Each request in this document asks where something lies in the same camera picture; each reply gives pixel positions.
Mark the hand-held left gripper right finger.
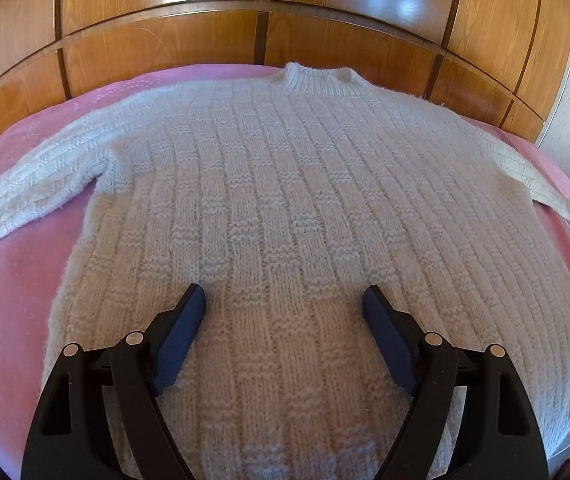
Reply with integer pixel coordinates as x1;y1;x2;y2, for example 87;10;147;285
362;285;549;480

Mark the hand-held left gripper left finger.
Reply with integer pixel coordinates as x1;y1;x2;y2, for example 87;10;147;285
21;283;207;480

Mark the white knitted sweater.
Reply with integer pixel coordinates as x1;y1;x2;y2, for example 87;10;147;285
0;62;570;480

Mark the pink bedspread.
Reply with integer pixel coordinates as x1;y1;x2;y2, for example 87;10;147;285
0;63;570;480

